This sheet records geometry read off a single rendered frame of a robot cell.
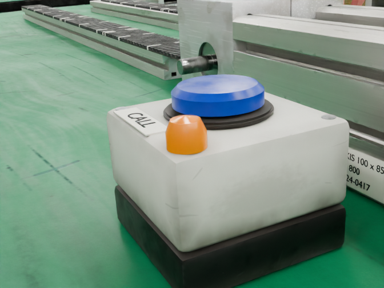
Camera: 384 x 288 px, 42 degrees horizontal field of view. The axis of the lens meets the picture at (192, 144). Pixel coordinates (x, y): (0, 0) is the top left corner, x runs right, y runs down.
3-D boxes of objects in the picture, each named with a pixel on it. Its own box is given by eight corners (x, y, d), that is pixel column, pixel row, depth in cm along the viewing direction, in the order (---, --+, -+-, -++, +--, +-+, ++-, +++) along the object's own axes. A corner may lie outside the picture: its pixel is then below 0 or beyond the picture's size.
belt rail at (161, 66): (23, 18, 137) (21, 7, 136) (38, 16, 138) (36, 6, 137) (164, 80, 55) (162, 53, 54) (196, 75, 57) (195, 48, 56)
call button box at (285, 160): (116, 220, 26) (102, 102, 24) (272, 177, 30) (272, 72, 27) (184, 308, 19) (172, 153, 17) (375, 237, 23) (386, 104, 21)
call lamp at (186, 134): (159, 145, 18) (157, 114, 18) (195, 137, 19) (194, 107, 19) (176, 158, 17) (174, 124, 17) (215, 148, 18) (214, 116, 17)
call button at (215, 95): (159, 123, 23) (155, 80, 22) (234, 108, 25) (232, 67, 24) (199, 148, 20) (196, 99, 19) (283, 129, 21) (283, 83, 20)
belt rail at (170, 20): (91, 11, 145) (89, 0, 143) (104, 10, 146) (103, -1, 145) (302, 58, 63) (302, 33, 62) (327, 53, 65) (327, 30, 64)
